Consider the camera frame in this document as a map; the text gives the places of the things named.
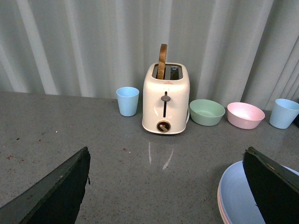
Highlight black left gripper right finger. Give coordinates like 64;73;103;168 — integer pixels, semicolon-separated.
242;147;299;224

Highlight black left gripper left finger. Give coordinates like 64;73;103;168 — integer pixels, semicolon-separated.
0;147;91;224

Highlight light blue plate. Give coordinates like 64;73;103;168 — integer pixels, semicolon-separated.
218;160;299;224

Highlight pink plate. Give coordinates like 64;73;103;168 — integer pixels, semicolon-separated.
217;188;230;224

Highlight dark blue saucepan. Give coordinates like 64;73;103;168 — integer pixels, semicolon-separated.
294;114;299;127

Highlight light blue cup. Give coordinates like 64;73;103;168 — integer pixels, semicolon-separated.
270;98;299;129
116;87;139;117

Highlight pink bowl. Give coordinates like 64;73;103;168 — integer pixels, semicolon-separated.
227;102;265;130

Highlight green bowl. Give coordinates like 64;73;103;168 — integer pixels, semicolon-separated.
189;99;225;126

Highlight cream toaster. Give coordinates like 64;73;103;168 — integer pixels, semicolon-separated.
142;63;190;135

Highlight grey curtain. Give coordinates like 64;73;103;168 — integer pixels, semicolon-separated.
0;0;299;110

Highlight brown bread slice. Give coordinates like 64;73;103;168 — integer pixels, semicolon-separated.
157;44;167;80

